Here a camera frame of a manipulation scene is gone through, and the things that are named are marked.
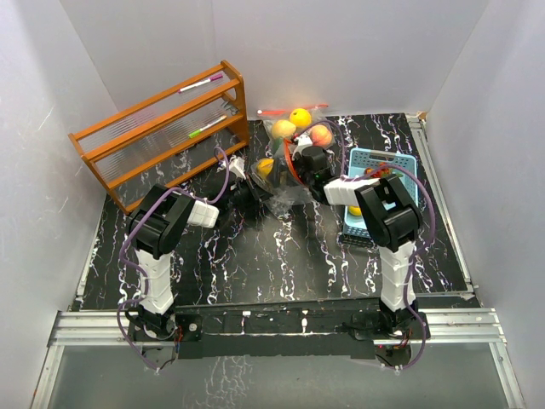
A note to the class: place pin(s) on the wooden shelf rack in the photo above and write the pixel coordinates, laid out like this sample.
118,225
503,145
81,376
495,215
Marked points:
148,143

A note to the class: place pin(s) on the orange yellow fake pepper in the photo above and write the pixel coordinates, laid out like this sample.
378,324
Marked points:
264,167

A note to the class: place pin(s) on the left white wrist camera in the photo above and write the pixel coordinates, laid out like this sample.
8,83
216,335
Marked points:
237,167

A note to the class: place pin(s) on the clear zip bag with peppers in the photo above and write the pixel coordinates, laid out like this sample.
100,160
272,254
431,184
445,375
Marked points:
287,191

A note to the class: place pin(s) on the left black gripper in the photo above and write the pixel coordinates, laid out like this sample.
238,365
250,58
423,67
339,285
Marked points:
258,196

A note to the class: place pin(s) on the green marker pen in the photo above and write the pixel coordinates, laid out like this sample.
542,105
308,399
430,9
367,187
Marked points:
199,131

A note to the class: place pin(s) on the fake peach apple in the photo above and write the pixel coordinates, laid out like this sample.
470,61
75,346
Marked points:
283,129

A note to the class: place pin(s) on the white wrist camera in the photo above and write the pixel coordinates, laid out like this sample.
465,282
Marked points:
237,167
302,142

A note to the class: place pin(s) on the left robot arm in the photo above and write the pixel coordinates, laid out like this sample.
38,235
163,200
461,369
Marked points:
155,227

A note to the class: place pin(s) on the yellow fake bell pepper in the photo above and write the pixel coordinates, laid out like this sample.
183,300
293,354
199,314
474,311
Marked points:
354,210

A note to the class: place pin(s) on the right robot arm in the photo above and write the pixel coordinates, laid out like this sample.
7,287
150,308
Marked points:
392,221

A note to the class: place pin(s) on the fake pink peach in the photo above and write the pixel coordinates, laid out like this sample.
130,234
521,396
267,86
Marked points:
321,136

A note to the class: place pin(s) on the clear zip bag with fruit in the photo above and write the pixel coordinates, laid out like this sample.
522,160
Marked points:
269,117

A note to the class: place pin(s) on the yellow fake lemon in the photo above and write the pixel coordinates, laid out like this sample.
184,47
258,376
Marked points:
300,118

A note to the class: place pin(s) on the aluminium frame rail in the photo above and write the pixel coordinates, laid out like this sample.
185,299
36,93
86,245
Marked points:
446,325

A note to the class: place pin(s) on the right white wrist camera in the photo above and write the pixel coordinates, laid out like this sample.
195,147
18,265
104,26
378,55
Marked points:
302,142

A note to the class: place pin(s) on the blue plastic basket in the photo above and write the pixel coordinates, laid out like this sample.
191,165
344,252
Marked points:
354,229

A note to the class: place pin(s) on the pink marker pen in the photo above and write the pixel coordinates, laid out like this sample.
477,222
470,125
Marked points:
208,80

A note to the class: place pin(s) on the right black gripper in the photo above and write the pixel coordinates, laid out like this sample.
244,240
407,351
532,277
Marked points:
297,159

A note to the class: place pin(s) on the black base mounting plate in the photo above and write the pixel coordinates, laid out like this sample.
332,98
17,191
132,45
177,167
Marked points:
292,329

